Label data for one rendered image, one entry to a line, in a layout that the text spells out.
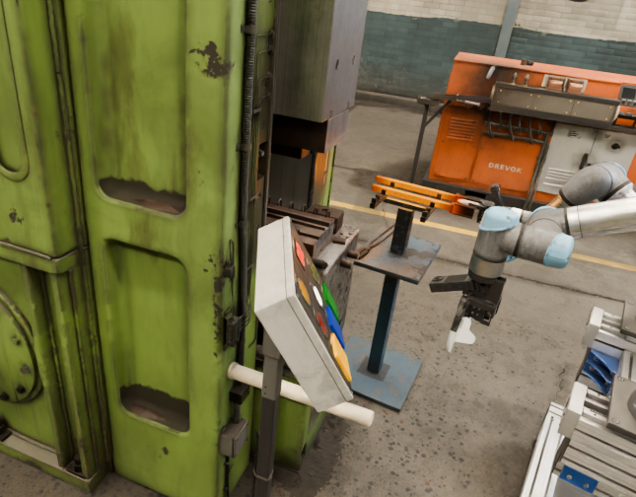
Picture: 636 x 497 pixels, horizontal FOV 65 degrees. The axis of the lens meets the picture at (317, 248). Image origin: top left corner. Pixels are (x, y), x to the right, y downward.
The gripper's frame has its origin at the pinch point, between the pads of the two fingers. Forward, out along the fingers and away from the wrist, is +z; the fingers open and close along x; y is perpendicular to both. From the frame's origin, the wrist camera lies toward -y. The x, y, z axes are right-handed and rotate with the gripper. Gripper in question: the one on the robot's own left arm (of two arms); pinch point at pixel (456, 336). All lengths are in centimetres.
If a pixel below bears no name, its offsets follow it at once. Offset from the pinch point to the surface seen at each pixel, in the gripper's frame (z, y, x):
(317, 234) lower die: -6, -52, 15
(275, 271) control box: -25, -29, -40
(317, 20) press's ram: -67, -53, 3
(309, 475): 93, -40, 9
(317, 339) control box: -17.0, -16.1, -43.7
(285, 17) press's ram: -67, -61, 1
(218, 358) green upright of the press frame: 22, -57, -25
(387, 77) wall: 48, -357, 723
